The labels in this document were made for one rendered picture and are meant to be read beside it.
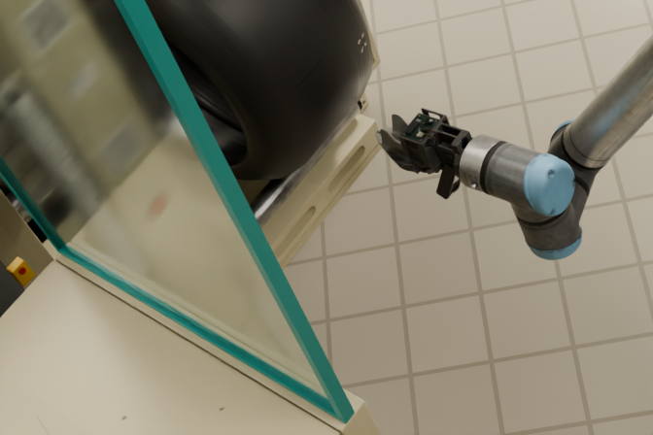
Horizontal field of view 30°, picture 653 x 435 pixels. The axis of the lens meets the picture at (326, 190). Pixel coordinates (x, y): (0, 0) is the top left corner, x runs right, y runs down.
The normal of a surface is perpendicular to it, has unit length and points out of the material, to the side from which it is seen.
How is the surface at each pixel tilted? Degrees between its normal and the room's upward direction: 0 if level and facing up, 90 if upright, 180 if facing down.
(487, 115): 0
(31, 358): 0
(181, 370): 0
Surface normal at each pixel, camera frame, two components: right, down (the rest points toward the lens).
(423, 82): -0.25, -0.59
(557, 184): 0.69, 0.22
